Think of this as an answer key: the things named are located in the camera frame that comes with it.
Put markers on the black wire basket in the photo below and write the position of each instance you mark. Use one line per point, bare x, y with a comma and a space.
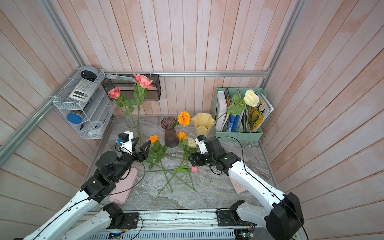
126, 82

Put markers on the blue lid jar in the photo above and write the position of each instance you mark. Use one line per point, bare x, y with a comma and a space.
75, 117

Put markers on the white wire shelf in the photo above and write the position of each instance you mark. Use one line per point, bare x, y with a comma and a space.
98, 108

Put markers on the pink tulip flower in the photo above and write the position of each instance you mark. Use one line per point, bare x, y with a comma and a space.
183, 169

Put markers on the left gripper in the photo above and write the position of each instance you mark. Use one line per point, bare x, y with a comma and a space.
143, 154

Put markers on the clear glass vase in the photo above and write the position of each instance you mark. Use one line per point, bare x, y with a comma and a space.
136, 128

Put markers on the pink rose flower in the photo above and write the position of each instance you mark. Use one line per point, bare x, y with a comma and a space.
129, 105

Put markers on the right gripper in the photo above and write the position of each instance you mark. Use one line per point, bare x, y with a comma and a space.
197, 157

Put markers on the yellow magazine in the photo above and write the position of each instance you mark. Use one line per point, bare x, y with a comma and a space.
259, 113

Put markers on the pink calculator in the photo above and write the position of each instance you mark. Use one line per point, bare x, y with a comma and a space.
239, 188

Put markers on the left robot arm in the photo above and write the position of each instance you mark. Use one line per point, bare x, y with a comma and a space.
110, 170

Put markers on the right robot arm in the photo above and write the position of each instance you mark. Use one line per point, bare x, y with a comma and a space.
280, 214

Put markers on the cream white rose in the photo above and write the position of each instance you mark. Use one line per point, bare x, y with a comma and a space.
238, 103

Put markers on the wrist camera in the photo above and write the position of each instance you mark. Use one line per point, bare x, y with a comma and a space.
200, 141
125, 142

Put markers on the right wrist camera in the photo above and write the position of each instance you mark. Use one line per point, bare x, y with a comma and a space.
200, 141

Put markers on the pink rose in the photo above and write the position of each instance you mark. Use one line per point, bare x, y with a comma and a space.
143, 84

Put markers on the green file organizer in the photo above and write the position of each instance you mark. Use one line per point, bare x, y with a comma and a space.
243, 134

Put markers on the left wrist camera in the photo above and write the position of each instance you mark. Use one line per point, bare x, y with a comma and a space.
125, 142

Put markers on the white calculator on shelf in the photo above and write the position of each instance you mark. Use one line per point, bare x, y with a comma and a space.
83, 91

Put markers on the purple glass vase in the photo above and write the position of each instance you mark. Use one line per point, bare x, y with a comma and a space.
171, 138

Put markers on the yellow glass vase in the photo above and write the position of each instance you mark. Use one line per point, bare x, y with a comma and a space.
203, 123

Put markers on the small orange rose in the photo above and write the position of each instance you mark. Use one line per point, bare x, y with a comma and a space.
157, 153

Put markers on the pink pencil case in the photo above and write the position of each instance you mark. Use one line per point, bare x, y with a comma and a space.
123, 188

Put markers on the round black white device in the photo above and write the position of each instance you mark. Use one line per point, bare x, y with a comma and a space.
89, 73

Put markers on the orange marigold flower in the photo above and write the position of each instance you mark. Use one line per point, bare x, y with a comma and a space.
184, 119

